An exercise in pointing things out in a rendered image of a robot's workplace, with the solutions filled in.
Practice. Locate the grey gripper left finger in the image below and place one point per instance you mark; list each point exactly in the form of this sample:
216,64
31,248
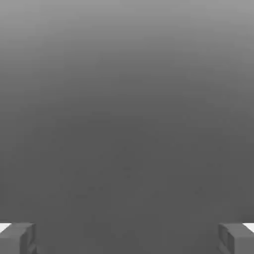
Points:
13,240

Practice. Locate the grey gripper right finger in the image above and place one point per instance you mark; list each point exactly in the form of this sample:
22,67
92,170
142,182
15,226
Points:
239,240

